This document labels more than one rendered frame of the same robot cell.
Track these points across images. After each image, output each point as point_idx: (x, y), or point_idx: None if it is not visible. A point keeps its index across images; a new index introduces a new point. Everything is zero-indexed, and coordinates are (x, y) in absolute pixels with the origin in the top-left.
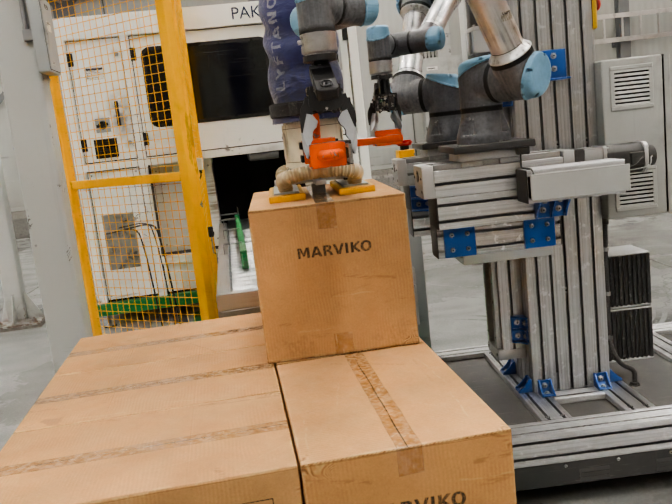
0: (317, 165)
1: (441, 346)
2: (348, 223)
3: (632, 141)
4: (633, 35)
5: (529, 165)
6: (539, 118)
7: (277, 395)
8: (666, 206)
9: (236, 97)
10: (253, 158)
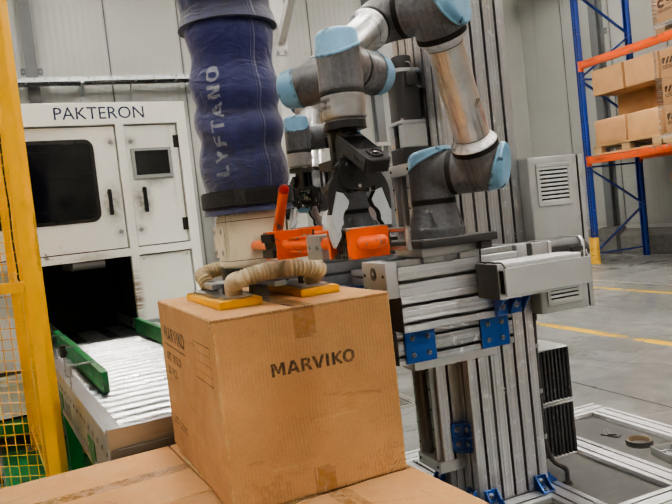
0: (357, 255)
1: None
2: (329, 329)
3: (557, 236)
4: (391, 161)
5: (487, 260)
6: (473, 213)
7: None
8: (588, 299)
9: (57, 202)
10: (76, 268)
